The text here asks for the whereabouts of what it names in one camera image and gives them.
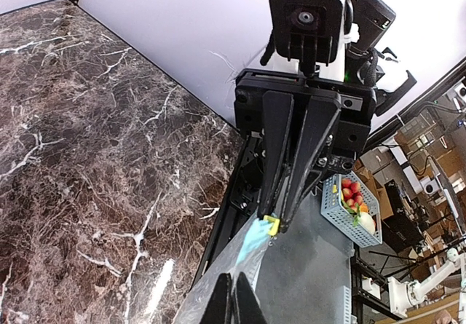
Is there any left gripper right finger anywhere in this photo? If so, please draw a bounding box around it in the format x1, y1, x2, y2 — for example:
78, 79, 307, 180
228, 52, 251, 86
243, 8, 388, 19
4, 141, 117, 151
234, 272, 267, 324

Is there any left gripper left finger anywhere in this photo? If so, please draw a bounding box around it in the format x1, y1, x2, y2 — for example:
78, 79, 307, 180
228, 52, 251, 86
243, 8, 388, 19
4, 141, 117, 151
200, 273, 232, 324

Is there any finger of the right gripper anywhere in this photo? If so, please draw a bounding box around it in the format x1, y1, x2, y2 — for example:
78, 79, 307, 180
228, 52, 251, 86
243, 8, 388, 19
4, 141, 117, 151
280, 98, 340, 233
257, 90, 294, 218

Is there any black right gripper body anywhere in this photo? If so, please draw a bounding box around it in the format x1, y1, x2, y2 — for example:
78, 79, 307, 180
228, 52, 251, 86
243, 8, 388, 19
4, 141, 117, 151
234, 68, 376, 175

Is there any clear zip top bag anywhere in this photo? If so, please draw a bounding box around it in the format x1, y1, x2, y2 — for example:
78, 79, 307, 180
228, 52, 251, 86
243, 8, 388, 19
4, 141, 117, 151
173, 216, 273, 323

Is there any yellow zipper slider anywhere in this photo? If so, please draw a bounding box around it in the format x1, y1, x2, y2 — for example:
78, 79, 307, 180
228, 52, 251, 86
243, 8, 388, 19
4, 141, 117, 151
263, 215, 280, 237

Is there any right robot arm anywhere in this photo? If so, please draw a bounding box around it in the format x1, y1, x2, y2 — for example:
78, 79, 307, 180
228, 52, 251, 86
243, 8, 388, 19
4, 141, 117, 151
234, 0, 416, 233

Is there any grey basket of toy fruit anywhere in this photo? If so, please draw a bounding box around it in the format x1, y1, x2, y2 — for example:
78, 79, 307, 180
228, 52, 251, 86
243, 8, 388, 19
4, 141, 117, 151
320, 172, 382, 248

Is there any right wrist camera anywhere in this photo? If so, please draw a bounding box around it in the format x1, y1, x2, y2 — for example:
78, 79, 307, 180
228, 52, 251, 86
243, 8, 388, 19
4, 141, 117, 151
269, 0, 346, 64

